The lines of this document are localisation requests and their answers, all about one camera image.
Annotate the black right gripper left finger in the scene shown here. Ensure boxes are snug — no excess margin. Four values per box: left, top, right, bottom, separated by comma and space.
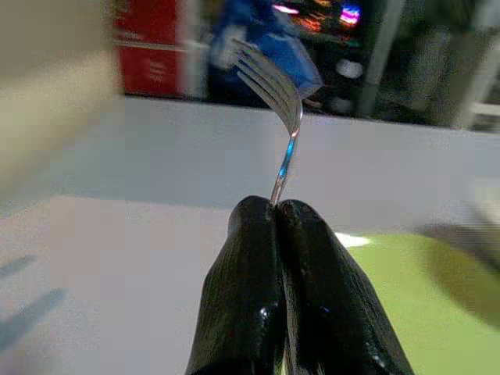
185, 196, 289, 375

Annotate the green round plate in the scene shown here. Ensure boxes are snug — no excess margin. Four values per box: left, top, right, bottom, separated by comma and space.
343, 233, 500, 375

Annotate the white glass-door cabinet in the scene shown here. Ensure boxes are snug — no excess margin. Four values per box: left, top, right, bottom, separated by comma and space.
366, 0, 500, 130

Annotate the black computer case with lights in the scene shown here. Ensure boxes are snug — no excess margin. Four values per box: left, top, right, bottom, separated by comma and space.
273, 0, 376, 114

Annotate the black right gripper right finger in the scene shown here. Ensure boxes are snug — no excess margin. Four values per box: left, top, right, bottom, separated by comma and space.
277, 198, 415, 375

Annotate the silver metal fork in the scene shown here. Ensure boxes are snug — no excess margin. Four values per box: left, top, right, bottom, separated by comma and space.
230, 37, 304, 207

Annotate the red box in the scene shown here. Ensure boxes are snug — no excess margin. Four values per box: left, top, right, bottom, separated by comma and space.
112, 0, 192, 98

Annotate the blue bag with white trim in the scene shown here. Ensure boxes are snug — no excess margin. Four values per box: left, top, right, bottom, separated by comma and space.
210, 0, 325, 98

